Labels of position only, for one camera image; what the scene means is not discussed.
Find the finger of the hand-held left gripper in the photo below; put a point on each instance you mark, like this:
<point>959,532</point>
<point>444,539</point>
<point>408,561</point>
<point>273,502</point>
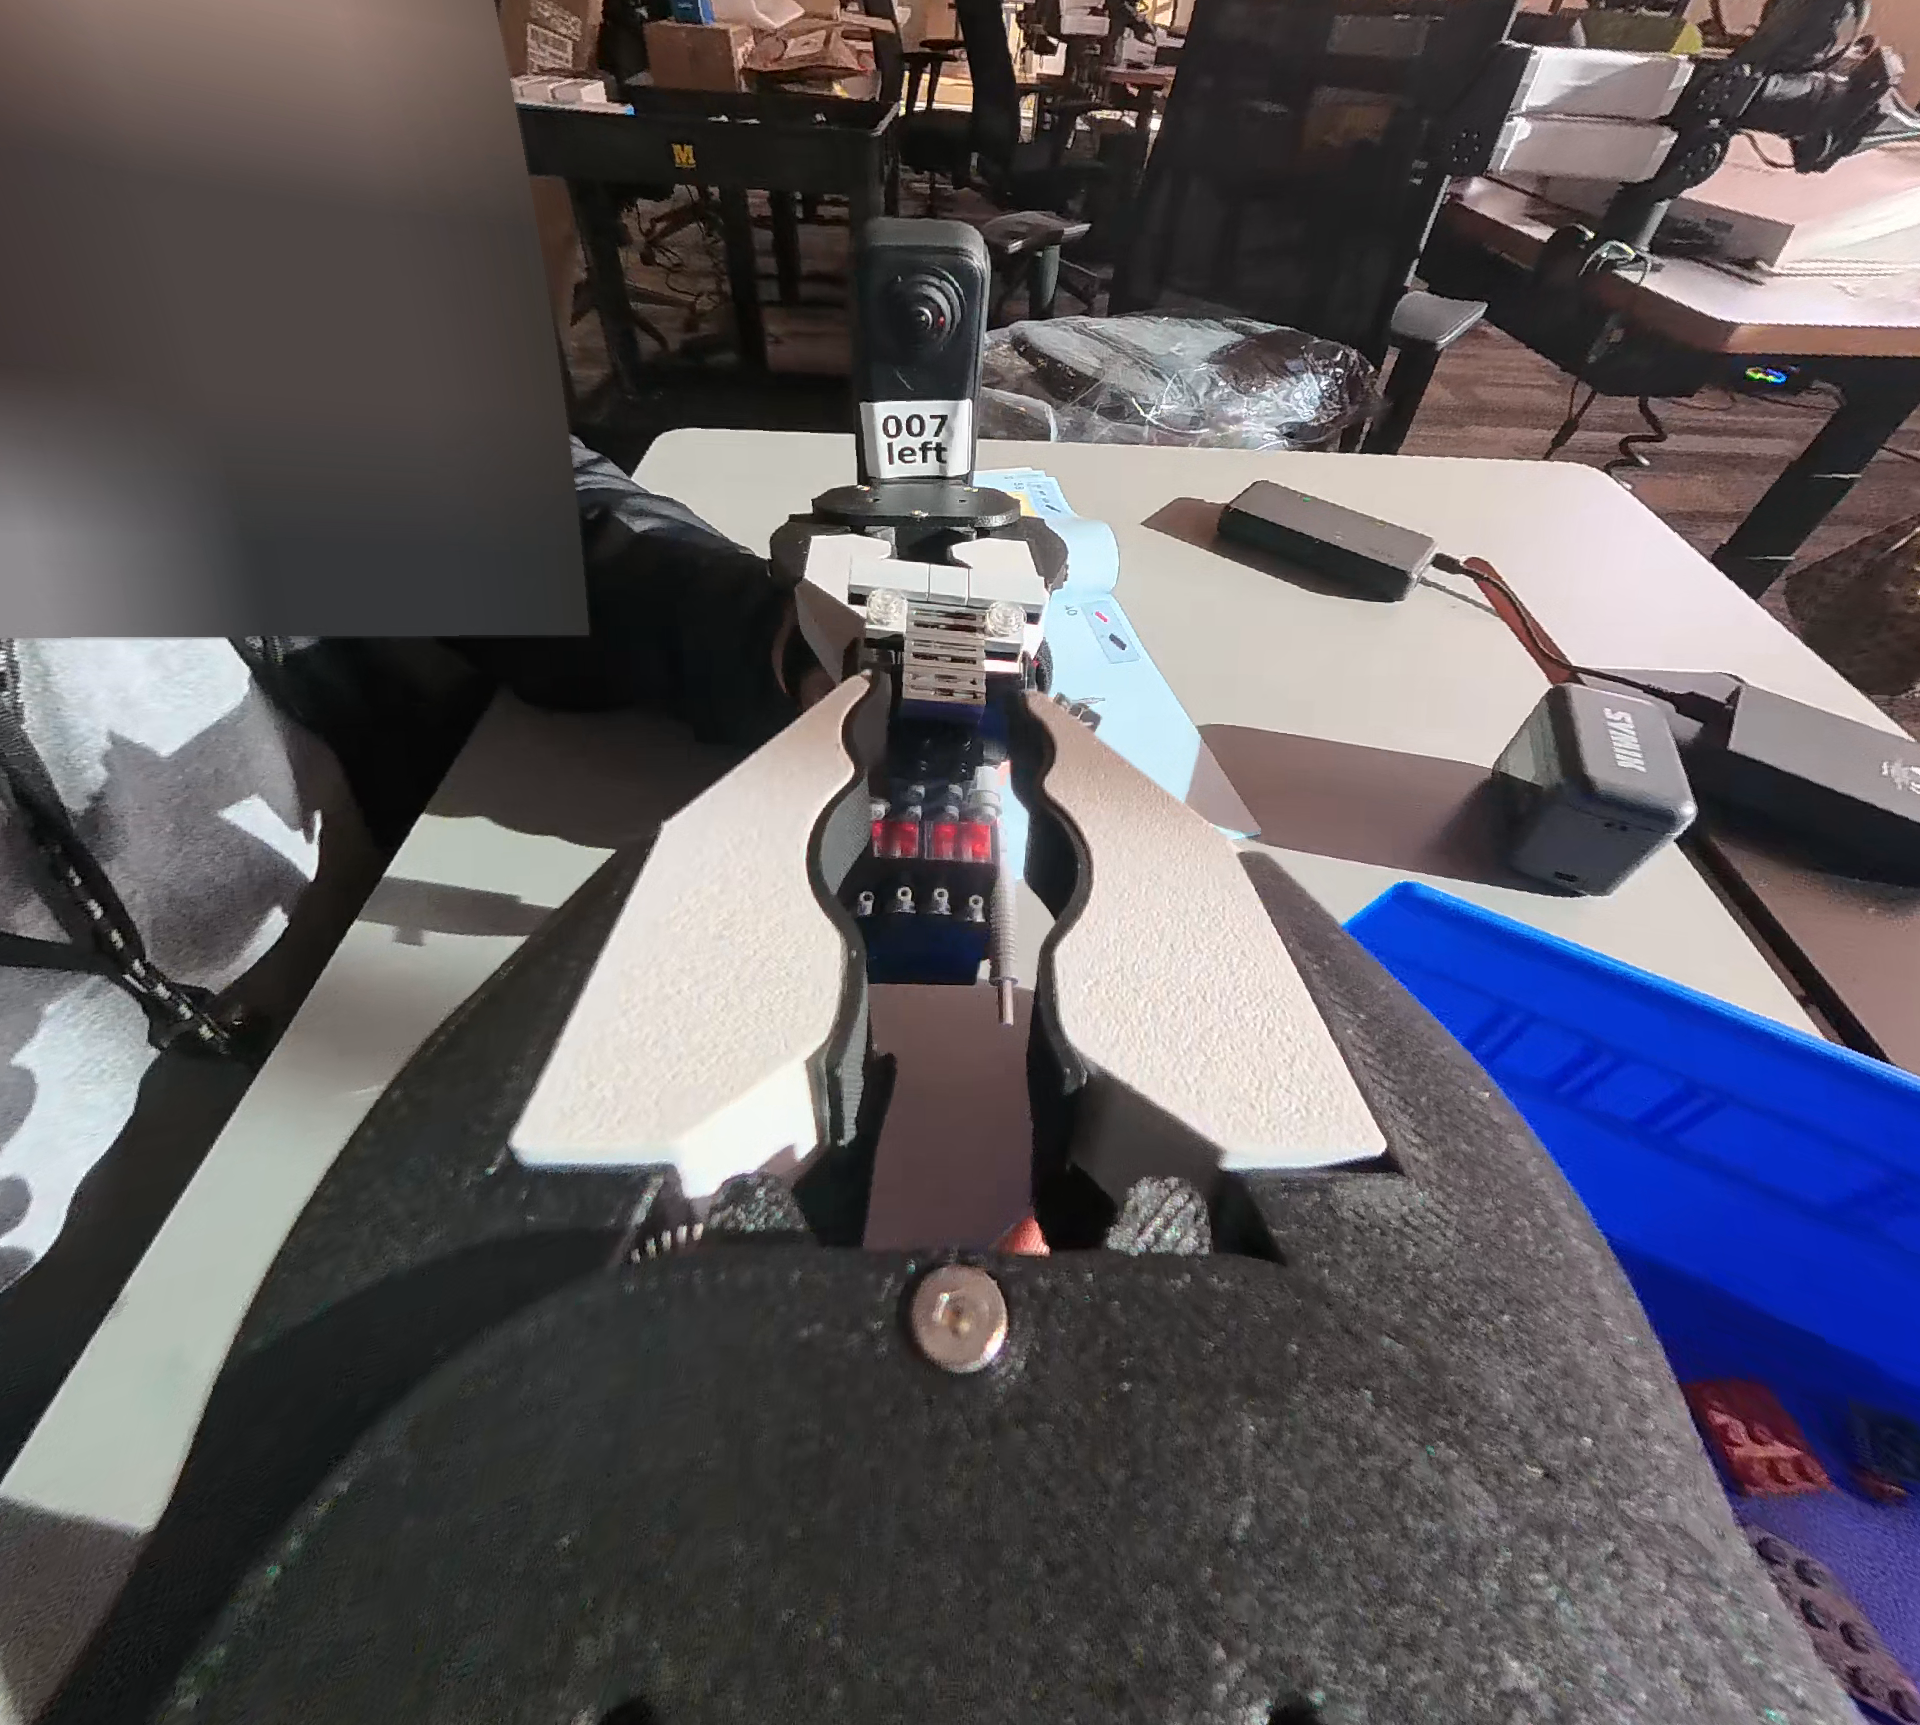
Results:
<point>840,608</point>
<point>1016,585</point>

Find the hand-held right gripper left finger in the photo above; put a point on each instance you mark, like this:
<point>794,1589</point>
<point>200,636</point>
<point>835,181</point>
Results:
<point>691,992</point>

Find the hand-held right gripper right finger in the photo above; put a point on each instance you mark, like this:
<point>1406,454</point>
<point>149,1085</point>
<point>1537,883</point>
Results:
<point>1201,1005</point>

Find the toy brick vehicle model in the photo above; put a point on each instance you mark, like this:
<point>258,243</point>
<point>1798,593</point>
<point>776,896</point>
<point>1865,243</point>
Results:
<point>939,766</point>

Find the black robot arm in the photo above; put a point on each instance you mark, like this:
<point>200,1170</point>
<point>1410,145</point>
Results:
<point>1755,105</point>

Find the person's left forearm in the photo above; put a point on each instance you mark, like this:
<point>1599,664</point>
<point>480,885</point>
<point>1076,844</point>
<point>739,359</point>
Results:
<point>675,616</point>

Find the wooden side desk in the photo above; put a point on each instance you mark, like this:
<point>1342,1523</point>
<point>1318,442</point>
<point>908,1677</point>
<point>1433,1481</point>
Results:
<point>1695,300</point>

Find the light blue instruction booklet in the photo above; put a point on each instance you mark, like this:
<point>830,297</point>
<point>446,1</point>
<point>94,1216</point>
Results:
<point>1154,705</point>

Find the plastic wrapped chair seat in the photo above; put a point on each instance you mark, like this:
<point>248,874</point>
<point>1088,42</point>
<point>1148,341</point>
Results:
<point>1184,383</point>

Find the black metal table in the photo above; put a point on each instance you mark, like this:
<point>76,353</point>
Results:
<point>704,134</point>

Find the black power bank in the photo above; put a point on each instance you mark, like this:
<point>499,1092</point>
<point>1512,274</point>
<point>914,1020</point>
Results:
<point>1328,538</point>

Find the black mesh office chair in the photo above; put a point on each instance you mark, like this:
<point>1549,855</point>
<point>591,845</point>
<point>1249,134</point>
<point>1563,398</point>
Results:
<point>1290,151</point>

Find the grey charger block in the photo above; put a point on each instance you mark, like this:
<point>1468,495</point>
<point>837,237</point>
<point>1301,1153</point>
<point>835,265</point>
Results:
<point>1599,788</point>

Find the blue plastic storage bin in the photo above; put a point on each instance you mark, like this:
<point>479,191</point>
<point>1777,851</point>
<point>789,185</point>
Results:
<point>1681,1125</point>

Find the grey camouflage garment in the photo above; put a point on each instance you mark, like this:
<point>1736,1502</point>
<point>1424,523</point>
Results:
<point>135,855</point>

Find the black power adapter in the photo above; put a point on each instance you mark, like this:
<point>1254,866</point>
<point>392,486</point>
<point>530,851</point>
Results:
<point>1823,774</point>

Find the stack of white boxes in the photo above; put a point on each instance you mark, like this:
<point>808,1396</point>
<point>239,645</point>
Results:
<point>1590,113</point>

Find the pile of loose toy bricks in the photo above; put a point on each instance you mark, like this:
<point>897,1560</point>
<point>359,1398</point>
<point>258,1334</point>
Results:
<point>1770,1439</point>

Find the rgb lit computer fan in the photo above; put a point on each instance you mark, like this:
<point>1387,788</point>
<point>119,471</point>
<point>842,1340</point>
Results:
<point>1770,375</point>

